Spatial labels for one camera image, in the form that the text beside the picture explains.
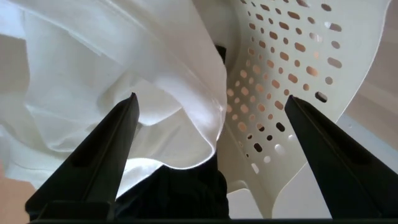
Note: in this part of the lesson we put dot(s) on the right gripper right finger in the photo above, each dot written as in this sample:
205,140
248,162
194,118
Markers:
339,174

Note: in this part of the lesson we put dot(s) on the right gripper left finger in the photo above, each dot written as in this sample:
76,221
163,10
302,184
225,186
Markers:
90,174

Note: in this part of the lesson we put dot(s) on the white printed t-shirt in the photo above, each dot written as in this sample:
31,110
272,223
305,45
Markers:
93,62

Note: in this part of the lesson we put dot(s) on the white laundry basket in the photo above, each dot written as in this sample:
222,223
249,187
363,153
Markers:
357,46

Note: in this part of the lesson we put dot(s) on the black garment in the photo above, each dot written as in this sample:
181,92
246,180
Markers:
180,193

